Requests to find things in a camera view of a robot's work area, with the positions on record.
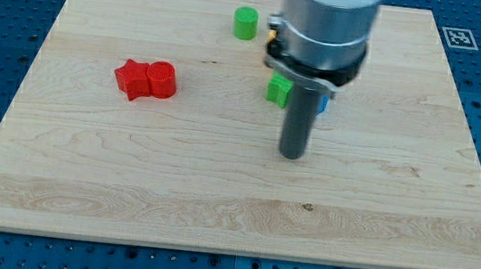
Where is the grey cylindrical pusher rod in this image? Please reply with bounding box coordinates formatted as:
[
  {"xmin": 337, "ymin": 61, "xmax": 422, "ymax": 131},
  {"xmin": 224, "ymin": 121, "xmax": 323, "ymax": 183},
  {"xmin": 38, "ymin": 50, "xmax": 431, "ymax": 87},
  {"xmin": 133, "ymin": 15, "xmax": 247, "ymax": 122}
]
[{"xmin": 279, "ymin": 84, "xmax": 322, "ymax": 159}]

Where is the black flange mount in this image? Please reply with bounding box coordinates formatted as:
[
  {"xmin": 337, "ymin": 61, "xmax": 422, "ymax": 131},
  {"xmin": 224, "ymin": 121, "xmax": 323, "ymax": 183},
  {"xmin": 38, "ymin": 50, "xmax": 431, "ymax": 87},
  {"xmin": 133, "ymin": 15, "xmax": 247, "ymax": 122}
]
[{"xmin": 264, "ymin": 34, "xmax": 368, "ymax": 99}]

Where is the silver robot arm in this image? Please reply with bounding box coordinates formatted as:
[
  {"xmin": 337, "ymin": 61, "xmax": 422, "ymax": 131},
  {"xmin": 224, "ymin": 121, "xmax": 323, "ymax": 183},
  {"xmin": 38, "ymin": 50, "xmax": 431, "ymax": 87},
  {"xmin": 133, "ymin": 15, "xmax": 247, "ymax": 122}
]
[{"xmin": 264, "ymin": 0, "xmax": 384, "ymax": 159}]

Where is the blue cube block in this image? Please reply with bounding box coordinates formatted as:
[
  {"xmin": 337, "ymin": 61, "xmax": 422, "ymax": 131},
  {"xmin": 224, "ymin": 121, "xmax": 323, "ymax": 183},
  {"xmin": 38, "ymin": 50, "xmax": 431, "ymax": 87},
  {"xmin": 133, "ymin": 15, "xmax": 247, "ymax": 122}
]
[{"xmin": 317, "ymin": 96, "xmax": 330, "ymax": 114}]

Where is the green star block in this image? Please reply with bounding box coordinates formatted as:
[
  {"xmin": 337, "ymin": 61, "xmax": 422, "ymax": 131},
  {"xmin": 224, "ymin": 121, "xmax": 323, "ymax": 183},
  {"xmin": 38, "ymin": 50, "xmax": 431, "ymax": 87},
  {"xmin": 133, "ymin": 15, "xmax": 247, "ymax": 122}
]
[{"xmin": 265, "ymin": 72, "xmax": 293, "ymax": 109}]

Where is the red star block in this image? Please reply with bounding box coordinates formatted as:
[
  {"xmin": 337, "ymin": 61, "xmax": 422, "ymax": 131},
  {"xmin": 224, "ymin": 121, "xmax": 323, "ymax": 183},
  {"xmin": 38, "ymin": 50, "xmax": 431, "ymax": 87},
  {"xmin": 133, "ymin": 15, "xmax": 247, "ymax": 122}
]
[{"xmin": 114, "ymin": 59, "xmax": 151, "ymax": 101}]

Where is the yellow block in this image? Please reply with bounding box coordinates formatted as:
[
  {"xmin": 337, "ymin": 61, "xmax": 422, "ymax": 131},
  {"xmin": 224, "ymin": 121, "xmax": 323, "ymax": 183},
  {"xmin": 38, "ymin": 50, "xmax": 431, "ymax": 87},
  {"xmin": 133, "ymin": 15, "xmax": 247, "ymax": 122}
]
[{"xmin": 267, "ymin": 29, "xmax": 277, "ymax": 44}]

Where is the green cylinder block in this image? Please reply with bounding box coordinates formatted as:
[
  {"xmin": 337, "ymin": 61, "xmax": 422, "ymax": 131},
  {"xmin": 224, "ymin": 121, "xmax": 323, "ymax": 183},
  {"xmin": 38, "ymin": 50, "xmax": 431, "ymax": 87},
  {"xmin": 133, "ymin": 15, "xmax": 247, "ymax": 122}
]
[{"xmin": 232, "ymin": 6, "xmax": 259, "ymax": 40}]

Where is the white fiducial marker tag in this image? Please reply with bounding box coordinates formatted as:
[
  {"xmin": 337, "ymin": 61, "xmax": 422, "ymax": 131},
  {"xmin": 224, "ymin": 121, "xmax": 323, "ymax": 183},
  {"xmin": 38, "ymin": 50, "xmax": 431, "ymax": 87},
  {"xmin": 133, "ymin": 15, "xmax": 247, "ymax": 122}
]
[{"xmin": 442, "ymin": 27, "xmax": 478, "ymax": 51}]

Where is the red cylinder block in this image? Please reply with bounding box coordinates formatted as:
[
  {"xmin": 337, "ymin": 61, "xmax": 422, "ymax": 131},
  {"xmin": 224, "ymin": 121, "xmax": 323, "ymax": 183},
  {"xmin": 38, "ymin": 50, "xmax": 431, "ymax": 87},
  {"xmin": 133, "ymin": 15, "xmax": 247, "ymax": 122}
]
[{"xmin": 146, "ymin": 61, "xmax": 176, "ymax": 99}]

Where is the wooden board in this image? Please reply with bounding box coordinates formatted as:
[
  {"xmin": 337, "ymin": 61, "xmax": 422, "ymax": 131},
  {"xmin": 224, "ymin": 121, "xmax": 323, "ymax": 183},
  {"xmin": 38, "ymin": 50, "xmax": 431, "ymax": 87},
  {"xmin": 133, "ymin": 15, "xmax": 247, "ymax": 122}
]
[{"xmin": 0, "ymin": 0, "xmax": 481, "ymax": 269}]

